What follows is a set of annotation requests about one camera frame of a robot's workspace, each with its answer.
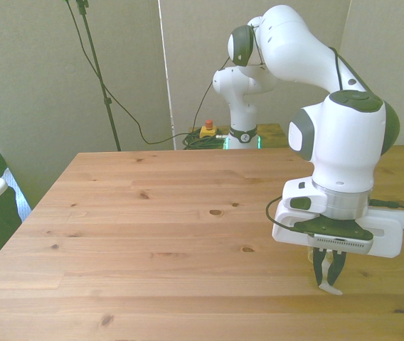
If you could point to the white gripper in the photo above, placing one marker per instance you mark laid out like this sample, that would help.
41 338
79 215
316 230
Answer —
387 231

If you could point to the clear sanitizer pump bottle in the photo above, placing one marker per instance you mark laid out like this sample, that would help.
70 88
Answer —
331 288

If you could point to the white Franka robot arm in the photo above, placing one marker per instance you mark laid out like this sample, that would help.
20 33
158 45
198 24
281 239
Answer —
344 142

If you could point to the yellow emergency stop button box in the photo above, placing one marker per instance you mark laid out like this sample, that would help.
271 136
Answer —
209 131

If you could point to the thin black tripod pole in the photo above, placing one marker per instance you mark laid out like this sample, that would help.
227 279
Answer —
97 67

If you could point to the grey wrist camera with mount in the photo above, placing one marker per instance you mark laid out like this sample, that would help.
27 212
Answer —
340 243

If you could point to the white vertical wall trim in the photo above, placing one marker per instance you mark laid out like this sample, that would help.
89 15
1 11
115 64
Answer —
166 71

